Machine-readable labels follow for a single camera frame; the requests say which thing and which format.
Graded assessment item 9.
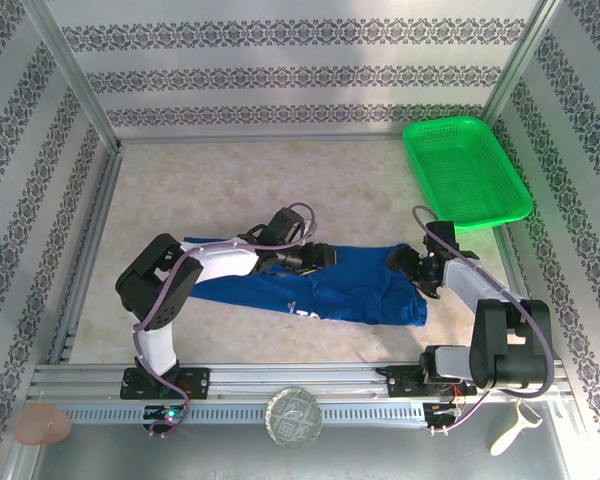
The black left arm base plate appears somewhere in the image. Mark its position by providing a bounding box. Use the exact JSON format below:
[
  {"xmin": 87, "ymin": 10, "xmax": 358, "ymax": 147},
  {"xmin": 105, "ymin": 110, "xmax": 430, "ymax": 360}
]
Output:
[{"xmin": 119, "ymin": 366, "xmax": 211, "ymax": 401}]

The aluminium frame post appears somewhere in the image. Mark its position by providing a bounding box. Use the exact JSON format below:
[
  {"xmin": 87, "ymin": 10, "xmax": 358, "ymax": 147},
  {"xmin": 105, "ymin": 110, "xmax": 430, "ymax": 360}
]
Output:
[
  {"xmin": 479, "ymin": 0, "xmax": 566, "ymax": 121},
  {"xmin": 22, "ymin": 0, "xmax": 124, "ymax": 151}
]

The pink stone-like object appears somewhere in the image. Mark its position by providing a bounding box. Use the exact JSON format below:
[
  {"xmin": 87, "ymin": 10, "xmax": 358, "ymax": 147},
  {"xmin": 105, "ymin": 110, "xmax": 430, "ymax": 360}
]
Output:
[{"xmin": 13, "ymin": 403, "xmax": 74, "ymax": 446}]

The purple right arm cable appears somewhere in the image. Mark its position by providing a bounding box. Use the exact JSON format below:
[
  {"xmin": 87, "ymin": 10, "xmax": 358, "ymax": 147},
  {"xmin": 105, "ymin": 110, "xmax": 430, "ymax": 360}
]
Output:
[{"xmin": 412, "ymin": 203, "xmax": 554, "ymax": 436}]

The small circuit board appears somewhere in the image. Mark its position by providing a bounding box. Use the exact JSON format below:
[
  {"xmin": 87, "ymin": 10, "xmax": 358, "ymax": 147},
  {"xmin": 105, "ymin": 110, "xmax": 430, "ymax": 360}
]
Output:
[
  {"xmin": 423, "ymin": 401, "xmax": 465, "ymax": 432},
  {"xmin": 143, "ymin": 404, "xmax": 187, "ymax": 425}
]

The grey slotted cable duct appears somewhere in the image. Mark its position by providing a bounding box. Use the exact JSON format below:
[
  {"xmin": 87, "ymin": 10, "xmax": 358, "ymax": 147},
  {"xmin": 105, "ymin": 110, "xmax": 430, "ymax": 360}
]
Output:
[{"xmin": 59, "ymin": 402, "xmax": 426, "ymax": 426}]

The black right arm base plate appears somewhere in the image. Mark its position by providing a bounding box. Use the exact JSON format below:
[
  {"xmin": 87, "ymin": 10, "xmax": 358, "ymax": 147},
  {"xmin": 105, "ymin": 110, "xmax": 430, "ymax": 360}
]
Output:
[{"xmin": 377, "ymin": 364, "xmax": 479, "ymax": 400}]

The wide aluminium mounting rail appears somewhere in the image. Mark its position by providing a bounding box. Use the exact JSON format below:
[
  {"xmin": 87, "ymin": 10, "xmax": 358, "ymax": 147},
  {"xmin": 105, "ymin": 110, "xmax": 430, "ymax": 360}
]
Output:
[{"xmin": 27, "ymin": 362, "xmax": 576, "ymax": 401}]

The aluminium frame rail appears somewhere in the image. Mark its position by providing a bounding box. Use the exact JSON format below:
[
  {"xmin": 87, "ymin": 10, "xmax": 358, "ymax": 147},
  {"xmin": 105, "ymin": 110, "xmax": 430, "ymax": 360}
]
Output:
[
  {"xmin": 115, "ymin": 131, "xmax": 406, "ymax": 147},
  {"xmin": 494, "ymin": 227, "xmax": 561, "ymax": 361},
  {"xmin": 49, "ymin": 144, "xmax": 124, "ymax": 364}
]

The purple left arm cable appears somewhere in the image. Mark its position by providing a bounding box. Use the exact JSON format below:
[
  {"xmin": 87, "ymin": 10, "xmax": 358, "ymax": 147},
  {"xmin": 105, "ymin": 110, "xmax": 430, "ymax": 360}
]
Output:
[{"xmin": 132, "ymin": 201, "xmax": 319, "ymax": 440}]

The blue printed t-shirt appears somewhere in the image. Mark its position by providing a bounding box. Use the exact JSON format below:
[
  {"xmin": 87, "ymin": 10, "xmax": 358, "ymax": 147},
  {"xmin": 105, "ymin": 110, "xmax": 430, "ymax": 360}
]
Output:
[{"xmin": 182, "ymin": 234, "xmax": 430, "ymax": 329}]

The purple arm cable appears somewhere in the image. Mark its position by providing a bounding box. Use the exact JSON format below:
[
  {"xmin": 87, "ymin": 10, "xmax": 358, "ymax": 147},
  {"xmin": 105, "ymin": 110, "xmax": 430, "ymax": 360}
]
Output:
[
  {"xmin": 132, "ymin": 201, "xmax": 319, "ymax": 440},
  {"xmin": 412, "ymin": 203, "xmax": 554, "ymax": 436}
]

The white peeler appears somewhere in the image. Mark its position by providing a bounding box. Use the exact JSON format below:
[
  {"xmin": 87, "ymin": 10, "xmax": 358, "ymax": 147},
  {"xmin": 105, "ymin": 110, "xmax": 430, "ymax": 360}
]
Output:
[{"xmin": 489, "ymin": 398, "xmax": 544, "ymax": 456}]

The green plastic basket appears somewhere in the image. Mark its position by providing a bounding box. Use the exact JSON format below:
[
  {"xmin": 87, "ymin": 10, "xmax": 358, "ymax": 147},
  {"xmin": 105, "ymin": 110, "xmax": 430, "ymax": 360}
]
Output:
[{"xmin": 402, "ymin": 115, "xmax": 535, "ymax": 235}]

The round patterned glass dish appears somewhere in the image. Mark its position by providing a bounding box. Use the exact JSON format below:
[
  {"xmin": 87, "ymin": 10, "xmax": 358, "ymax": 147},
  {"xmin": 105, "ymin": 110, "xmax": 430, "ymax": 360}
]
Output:
[{"xmin": 264, "ymin": 387, "xmax": 324, "ymax": 450}]

